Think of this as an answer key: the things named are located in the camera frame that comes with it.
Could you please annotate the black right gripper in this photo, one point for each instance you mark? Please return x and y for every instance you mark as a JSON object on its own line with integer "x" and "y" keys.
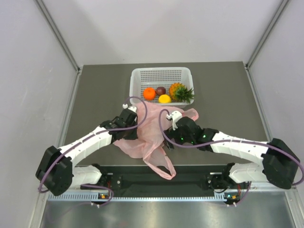
{"x": 172, "y": 134}

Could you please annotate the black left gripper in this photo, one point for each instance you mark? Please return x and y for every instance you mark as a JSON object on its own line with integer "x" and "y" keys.
{"x": 133, "y": 136}

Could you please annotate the pink plastic bag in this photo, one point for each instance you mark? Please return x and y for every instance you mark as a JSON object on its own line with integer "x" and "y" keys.
{"x": 149, "y": 144}

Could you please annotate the orange tangerine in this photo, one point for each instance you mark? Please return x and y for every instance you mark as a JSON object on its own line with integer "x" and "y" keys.
{"x": 149, "y": 94}

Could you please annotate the yellow lemon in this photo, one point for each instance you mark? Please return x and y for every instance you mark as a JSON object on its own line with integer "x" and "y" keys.
{"x": 164, "y": 99}

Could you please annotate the dark purple plum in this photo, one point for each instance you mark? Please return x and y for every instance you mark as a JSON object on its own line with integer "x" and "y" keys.
{"x": 160, "y": 91}

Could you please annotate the orange toy pineapple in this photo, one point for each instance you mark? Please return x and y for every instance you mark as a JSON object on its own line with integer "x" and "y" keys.
{"x": 180, "y": 93}

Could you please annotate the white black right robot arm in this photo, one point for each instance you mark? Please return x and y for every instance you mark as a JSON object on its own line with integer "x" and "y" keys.
{"x": 271, "y": 162}

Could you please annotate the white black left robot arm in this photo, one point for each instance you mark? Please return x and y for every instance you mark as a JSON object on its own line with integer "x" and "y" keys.
{"x": 58, "y": 170}

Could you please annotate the white perforated plastic basket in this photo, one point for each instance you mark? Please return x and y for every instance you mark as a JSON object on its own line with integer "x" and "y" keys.
{"x": 154, "y": 77}

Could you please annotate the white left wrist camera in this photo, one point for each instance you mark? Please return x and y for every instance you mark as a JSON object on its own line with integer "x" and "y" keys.
{"x": 131, "y": 108}

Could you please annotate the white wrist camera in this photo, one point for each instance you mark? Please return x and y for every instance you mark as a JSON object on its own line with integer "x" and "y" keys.
{"x": 174, "y": 117}
{"x": 131, "y": 108}

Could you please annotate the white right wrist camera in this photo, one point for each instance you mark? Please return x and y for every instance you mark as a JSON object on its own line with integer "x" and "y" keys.
{"x": 174, "y": 117}

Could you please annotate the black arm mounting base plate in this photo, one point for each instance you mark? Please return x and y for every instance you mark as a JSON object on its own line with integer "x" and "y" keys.
{"x": 153, "y": 181}

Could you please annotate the aluminium frame rail front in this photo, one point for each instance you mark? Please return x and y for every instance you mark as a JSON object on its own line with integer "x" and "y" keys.
{"x": 99, "y": 194}

